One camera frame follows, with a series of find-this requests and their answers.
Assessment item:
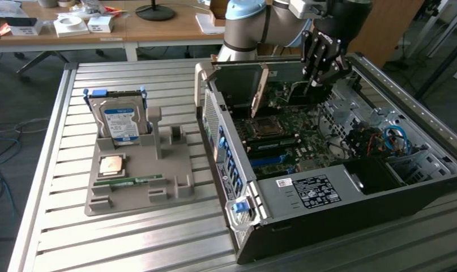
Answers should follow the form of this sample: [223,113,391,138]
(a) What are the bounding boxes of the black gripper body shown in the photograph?
[313,0,373,46]

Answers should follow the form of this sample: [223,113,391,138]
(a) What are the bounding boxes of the graphics card with metal bracket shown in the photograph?
[251,62,335,118]

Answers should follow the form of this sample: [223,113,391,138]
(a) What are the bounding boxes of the wooden cabinet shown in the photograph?
[311,0,428,69]

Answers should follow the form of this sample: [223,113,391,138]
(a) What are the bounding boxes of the perforated metal drive cage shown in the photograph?
[320,83,407,142]

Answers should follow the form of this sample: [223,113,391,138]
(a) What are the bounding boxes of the green motherboard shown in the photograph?
[231,103,349,181]

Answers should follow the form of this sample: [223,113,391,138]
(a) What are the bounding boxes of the white paper stack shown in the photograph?
[195,13,228,35]

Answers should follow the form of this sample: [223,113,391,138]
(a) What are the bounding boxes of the metal CPU socket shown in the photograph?
[247,116,285,139]

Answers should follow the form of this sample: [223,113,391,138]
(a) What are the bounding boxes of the installed labelled RAM stick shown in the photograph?
[256,140,296,151]

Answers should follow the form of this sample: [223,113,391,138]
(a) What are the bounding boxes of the blue expansion slot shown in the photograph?
[251,154,289,169]

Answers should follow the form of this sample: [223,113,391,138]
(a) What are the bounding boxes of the wooden desk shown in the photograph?
[0,0,333,62]

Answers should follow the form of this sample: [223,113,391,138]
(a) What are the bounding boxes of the black fan shroud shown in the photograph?
[343,157,407,195]

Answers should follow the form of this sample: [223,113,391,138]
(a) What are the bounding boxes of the black round lamp base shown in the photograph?
[135,0,176,22]

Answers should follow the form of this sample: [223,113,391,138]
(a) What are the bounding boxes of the grey disk bay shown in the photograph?
[385,150,455,185]

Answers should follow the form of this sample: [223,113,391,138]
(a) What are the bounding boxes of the grey power supply unit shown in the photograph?
[255,165,365,220]

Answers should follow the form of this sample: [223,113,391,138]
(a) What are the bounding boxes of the orange packet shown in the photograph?
[103,5,128,15]

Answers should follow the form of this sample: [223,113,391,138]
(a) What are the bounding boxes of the small white cardboard box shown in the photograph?
[87,16,115,34]

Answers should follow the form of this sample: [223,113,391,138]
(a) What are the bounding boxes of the hard disk in blue caddy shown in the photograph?
[82,88,148,147]

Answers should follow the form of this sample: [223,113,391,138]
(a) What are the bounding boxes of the blue case latch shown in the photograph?
[231,200,251,214]

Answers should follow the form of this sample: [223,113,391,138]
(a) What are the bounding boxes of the black open PC case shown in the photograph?
[194,52,457,266]

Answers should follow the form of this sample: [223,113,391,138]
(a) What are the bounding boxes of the beige parts rack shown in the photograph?
[83,105,198,218]

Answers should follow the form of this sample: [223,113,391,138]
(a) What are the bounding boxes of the green RAM stick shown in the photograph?
[92,175,166,188]

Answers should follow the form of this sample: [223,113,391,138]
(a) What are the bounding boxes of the flat white box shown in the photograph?
[54,22,90,38]

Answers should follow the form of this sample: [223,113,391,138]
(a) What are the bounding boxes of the white tape roll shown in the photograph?
[58,16,83,28]

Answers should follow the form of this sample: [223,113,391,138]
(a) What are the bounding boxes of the copper-topped CPU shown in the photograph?
[99,155,124,176]

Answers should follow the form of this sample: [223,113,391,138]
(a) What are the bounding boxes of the black stand leg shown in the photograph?
[16,50,71,75]

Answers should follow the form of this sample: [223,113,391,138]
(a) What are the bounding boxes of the white labelled box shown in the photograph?
[10,21,44,37]

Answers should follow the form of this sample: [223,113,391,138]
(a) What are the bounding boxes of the black device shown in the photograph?
[4,16,39,27]

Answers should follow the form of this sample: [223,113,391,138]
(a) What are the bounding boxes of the clear plastic bags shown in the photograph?
[0,0,30,18]

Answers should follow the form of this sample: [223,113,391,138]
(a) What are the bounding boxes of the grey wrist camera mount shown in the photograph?
[289,0,323,19]

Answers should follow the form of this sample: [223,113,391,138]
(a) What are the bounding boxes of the black partition post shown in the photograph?
[416,35,457,97]

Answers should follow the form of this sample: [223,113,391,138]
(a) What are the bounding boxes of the red wire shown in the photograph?
[367,134,384,155]

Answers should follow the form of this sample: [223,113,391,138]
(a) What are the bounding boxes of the blue wire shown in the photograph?
[383,124,413,156]

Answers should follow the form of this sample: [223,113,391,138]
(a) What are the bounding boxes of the white floor cable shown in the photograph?
[0,117,50,135]

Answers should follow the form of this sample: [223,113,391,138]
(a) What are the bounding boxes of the blue floor cable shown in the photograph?
[0,135,24,241]

